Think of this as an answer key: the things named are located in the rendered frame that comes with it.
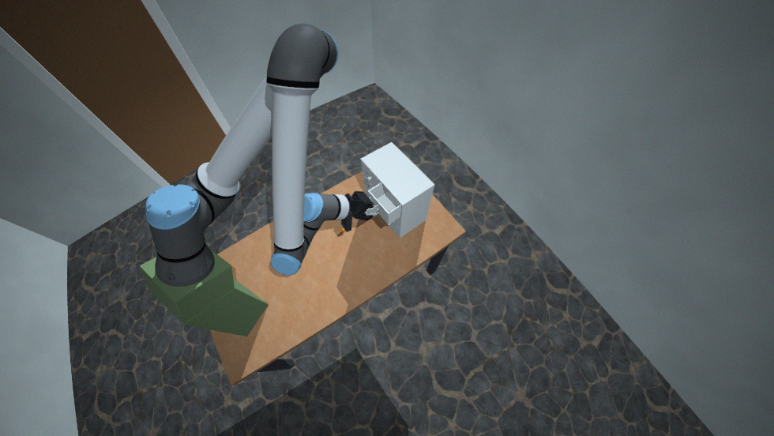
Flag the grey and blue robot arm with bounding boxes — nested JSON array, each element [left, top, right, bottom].
[[145, 24, 352, 287]]

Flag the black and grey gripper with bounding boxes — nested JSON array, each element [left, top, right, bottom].
[[345, 191, 379, 220]]

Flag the white chest of drawers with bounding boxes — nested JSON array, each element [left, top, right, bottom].
[[361, 143, 434, 238]]

